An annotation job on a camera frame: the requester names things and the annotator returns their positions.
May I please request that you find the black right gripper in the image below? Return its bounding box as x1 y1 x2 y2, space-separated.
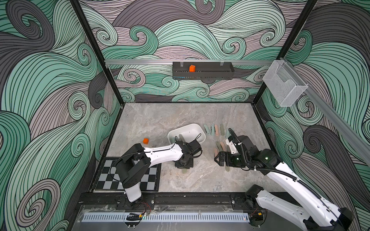
215 150 250 166

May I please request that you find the pink fruit knife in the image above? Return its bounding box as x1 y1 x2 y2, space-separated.
220 141 227 152

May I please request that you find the white storage box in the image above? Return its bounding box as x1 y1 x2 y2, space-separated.
167 123 206 144

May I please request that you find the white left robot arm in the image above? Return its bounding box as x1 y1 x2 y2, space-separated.
114 140 201 203

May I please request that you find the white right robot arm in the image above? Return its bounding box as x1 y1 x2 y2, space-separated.
214 136 354 231

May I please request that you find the black white checkerboard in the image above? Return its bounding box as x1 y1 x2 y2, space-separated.
93 157 161 192

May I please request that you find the orange block on shelf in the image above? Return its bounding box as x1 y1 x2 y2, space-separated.
189 65 196 72

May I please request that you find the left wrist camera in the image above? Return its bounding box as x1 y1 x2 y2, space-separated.
188 140 202 158

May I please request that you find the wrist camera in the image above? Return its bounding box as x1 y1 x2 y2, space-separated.
227 135 255 154
188 140 202 158

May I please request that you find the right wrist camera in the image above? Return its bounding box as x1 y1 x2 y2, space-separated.
227 135 255 154

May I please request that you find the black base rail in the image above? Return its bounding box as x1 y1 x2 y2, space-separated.
78 192 262 211

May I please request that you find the clear acrylic wall holder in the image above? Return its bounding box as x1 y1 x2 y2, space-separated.
263 60 308 107

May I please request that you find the black wall shelf tray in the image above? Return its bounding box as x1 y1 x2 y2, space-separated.
172 62 235 82

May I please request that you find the aluminium wall rail back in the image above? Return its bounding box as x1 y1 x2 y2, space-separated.
105 59 274 66

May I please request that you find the aluminium wall rail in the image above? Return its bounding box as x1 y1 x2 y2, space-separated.
280 57 370 168
105 59 274 66

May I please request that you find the white slotted cable duct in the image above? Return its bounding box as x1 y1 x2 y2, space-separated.
82 212 250 223

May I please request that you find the aluminium wall rail right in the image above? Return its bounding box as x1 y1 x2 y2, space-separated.
280 57 370 168

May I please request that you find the black corner frame post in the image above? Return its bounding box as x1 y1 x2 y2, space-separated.
70 0 125 108

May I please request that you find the black right corner post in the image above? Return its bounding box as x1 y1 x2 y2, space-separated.
251 0 317 107

